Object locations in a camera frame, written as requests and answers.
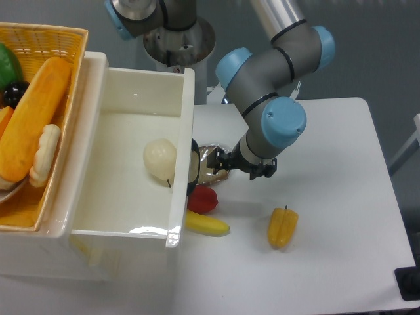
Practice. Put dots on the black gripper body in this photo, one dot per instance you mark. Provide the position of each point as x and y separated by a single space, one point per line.
236 160

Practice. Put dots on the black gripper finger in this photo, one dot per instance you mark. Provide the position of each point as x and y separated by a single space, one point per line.
263 170
218 160

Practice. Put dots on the white drawer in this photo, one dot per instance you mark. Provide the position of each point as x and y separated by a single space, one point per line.
120 198

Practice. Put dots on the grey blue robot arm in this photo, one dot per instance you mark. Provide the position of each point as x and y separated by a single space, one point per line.
250 81

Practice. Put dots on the white drawer cabinet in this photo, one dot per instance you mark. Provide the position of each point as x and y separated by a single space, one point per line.
55 251

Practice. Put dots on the wrapped brown bread slice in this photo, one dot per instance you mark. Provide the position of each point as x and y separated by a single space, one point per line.
206 175

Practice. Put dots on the red toy bell pepper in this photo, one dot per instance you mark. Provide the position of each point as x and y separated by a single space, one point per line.
202 200

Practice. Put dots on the yellow toy bell pepper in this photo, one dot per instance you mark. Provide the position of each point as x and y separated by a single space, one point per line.
281 228

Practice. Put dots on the yellow toy banana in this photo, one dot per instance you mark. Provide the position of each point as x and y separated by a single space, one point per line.
203 224

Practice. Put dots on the cream toy croissant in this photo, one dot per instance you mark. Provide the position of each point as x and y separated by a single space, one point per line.
44 156

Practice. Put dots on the black device at edge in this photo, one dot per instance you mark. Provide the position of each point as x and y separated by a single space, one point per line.
408 282

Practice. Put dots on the orange toy bread loaf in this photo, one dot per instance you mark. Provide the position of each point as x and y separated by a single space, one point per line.
35 110

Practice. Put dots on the white plate in basket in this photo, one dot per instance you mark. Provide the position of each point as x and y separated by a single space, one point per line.
8 194

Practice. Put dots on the yellow wicker basket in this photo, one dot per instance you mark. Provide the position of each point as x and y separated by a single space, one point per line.
33 44

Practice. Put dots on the black toy grapes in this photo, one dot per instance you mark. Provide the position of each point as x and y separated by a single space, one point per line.
14 92

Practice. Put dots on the orange toy slice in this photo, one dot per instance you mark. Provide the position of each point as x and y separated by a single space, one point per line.
5 116

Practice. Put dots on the green toy vegetable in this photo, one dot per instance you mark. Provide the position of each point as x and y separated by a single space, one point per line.
10 70

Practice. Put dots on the white metal bracket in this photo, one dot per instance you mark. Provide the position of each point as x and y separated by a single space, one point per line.
217 95

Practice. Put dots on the white frame at right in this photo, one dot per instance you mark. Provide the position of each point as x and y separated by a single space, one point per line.
405 152

